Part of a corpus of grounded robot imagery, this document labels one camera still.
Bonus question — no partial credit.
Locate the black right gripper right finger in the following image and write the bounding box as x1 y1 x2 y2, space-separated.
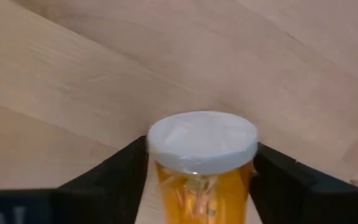
249 142 358 224

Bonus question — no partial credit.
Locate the orange medicine bottle white cap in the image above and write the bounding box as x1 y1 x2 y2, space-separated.
146 110 259 224

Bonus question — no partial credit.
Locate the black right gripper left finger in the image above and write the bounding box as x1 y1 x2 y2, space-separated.
0 135 150 224

